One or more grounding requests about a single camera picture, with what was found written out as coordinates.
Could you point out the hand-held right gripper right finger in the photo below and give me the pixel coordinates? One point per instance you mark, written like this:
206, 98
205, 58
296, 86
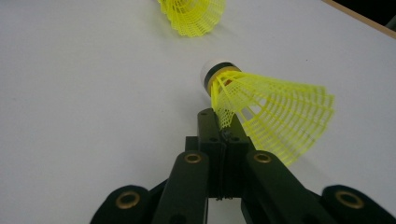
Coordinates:
235, 168

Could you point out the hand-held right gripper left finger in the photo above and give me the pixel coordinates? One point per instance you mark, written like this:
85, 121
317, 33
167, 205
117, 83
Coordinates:
214, 161

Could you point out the yellow plastic shuttlecock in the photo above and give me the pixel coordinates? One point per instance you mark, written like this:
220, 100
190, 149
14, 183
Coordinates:
280, 105
193, 15

